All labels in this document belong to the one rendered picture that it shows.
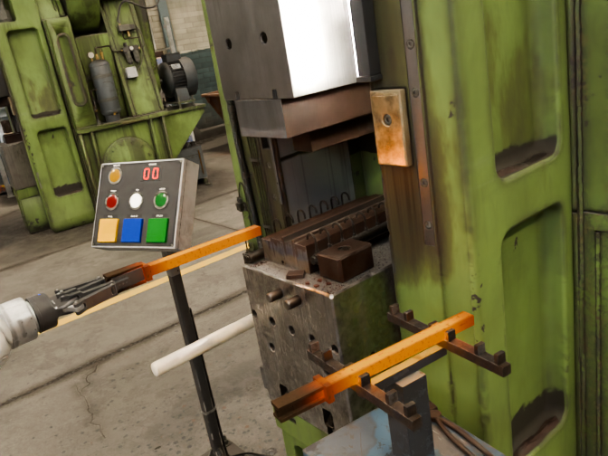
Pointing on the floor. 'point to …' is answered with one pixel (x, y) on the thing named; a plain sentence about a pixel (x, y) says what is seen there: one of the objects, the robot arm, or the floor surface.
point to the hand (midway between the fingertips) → (126, 278)
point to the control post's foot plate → (226, 448)
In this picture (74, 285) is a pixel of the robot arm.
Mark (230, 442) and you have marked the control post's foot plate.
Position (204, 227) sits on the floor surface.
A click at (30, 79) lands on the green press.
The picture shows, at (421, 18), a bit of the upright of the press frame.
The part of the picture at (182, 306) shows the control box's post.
